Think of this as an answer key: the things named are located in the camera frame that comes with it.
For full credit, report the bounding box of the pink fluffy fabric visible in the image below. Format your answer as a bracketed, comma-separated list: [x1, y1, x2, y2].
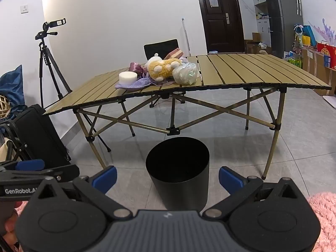
[307, 192, 336, 252]

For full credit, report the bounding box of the pink sponge block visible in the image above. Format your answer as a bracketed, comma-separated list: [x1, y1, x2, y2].
[164, 48, 184, 60]

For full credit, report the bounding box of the purple cloth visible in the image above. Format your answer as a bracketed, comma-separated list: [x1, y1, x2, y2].
[115, 77, 151, 90]

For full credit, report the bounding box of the wicker basket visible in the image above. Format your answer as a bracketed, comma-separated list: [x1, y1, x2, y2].
[0, 95, 12, 118]

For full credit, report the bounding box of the black camera on tripod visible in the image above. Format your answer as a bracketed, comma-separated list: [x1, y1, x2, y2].
[43, 18, 67, 30]

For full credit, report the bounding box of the white foam cylinder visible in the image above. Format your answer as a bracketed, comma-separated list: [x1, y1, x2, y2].
[119, 71, 138, 86]

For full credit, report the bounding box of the black tripod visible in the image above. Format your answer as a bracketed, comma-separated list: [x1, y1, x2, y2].
[35, 30, 112, 153]

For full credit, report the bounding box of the black round trash bin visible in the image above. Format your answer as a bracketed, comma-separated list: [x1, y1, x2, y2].
[146, 137, 210, 212]

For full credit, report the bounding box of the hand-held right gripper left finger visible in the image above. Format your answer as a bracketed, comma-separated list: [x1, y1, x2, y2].
[33, 166, 133, 221]

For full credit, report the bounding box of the red gift box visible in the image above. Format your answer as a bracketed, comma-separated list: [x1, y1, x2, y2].
[317, 43, 336, 69]

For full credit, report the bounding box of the blue gift bag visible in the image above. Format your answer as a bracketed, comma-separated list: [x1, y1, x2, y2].
[303, 26, 319, 46]

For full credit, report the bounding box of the black folding chair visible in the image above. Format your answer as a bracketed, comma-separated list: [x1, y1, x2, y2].
[144, 39, 189, 108]

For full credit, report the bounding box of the dark brown door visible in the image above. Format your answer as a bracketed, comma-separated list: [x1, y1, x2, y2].
[195, 0, 246, 54]

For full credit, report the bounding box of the large taped cardboard box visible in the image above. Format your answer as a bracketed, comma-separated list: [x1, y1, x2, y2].
[302, 47, 336, 96]

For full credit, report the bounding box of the person's left hand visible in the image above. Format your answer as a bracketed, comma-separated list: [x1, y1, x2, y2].
[0, 210, 20, 242]

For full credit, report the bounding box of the purple wall decal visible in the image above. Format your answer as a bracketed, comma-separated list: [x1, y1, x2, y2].
[310, 18, 336, 44]

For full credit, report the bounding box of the black suitcase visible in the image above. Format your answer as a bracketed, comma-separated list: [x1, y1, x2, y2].
[12, 104, 71, 167]

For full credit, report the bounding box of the white bathroom scale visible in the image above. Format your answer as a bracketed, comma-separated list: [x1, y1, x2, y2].
[322, 95, 336, 109]

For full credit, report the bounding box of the pink satin cloth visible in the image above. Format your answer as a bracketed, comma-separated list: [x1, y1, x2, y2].
[129, 62, 147, 78]

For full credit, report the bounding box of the tan folding camping table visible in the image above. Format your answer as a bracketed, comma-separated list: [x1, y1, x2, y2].
[43, 53, 332, 180]

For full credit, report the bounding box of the yellow white plush toy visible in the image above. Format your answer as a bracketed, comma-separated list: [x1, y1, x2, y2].
[145, 53, 183, 82]

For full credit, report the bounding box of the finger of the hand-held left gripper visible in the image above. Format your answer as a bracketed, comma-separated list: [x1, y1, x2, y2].
[0, 165, 80, 184]
[0, 159, 45, 174]

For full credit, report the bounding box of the grey refrigerator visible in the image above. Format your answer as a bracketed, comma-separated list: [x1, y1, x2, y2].
[262, 0, 303, 58]

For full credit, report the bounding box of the clear plastic bag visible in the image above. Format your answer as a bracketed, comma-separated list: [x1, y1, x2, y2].
[172, 63, 199, 85]

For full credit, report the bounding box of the white base cabinet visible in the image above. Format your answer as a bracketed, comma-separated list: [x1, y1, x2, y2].
[257, 18, 272, 48]

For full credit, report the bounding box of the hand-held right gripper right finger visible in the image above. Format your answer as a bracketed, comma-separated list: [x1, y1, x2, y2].
[203, 166, 302, 221]

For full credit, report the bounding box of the open cardboard box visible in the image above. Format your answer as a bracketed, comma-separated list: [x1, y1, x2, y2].
[245, 40, 273, 55]

